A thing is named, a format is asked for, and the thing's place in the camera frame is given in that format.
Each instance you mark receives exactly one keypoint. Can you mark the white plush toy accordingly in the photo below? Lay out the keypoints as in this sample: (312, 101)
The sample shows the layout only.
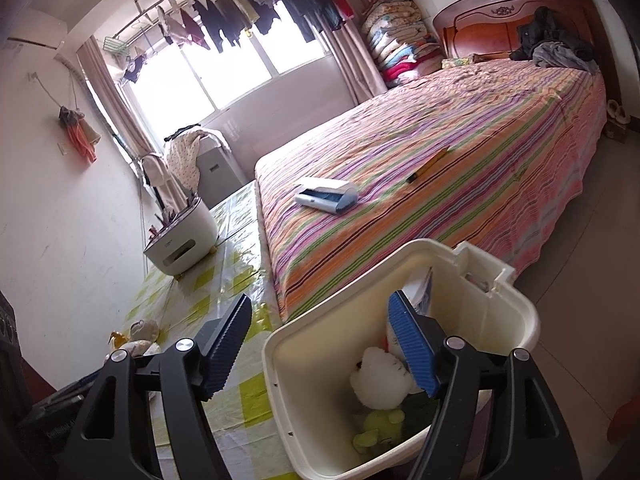
(377, 375)

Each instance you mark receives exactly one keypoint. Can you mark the grey garment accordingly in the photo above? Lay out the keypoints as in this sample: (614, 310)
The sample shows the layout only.
(557, 55)

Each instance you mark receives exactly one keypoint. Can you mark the green hanging basket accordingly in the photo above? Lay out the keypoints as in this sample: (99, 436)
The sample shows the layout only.
(116, 45)

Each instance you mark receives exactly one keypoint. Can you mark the bundle of chopsticks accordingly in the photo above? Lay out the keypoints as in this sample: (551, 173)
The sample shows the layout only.
(167, 217)

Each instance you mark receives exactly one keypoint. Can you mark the checked plastic tablecloth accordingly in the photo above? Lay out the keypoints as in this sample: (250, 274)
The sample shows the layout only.
(200, 285)

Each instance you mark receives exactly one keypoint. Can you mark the window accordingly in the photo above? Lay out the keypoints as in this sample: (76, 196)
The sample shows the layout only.
(215, 75)

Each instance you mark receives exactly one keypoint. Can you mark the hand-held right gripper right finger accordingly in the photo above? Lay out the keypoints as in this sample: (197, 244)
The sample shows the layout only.
(412, 355)

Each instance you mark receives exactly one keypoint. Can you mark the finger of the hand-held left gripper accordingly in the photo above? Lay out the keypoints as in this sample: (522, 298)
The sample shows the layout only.
(75, 389)

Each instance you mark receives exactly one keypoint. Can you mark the pale hanging garment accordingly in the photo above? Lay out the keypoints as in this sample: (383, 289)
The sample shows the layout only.
(160, 180)

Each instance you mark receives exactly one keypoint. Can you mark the blue white plastic case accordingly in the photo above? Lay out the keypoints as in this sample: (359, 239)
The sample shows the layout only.
(325, 195)

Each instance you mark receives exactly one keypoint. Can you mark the green broccoli plush toy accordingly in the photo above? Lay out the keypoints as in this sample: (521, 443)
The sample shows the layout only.
(380, 430)

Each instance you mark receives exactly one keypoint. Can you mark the dark red wooden panel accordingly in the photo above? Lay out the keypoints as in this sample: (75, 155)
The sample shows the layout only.
(25, 375)

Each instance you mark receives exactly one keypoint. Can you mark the small cardboard box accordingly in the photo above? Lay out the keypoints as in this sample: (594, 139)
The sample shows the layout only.
(620, 134)

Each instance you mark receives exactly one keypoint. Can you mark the white chopstick holder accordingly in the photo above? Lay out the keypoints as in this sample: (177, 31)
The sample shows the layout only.
(182, 240)

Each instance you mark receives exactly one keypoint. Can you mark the pink curtain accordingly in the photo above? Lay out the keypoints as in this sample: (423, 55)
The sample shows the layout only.
(115, 105)
(350, 60)

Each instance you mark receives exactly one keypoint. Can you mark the red plastic stool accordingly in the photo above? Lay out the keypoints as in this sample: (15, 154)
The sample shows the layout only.
(622, 425)

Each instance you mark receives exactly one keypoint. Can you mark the white wall air conditioner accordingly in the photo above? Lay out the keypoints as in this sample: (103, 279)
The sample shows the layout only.
(30, 30)

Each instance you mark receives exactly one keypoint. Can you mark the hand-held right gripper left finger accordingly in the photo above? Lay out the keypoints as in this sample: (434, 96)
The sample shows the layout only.
(227, 355)

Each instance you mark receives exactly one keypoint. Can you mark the pair of beige slippers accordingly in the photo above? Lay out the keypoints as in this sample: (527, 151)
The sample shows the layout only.
(617, 110)

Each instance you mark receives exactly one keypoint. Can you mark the beige paper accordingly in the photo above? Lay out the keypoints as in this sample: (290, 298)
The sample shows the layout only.
(144, 331)

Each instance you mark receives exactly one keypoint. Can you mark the row of hanging clothes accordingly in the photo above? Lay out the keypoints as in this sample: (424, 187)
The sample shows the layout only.
(260, 5)

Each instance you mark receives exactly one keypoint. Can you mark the black jacket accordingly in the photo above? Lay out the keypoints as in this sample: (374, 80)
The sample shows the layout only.
(545, 30)

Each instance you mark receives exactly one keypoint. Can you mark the small yellow wrapper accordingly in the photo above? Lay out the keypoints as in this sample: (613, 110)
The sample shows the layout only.
(117, 340)

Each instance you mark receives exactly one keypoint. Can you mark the wooden bed headboard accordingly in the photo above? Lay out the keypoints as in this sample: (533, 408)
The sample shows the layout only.
(480, 25)

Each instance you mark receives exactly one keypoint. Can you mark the blue label drink bottle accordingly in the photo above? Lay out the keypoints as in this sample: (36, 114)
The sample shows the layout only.
(419, 296)

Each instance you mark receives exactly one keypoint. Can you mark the green patterned pillow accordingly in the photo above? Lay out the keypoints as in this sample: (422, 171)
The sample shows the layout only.
(457, 61)

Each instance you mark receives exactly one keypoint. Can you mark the cream plastic bin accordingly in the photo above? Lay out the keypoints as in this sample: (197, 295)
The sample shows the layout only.
(310, 375)

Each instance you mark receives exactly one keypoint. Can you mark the bed with striped sheet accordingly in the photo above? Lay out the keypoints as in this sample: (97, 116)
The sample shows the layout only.
(450, 160)

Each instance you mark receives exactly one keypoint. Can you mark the stack of folded quilts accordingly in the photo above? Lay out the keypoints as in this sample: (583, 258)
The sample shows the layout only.
(400, 40)

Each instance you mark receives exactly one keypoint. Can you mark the orange hanging cloth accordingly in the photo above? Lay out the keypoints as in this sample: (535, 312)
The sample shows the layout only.
(80, 135)

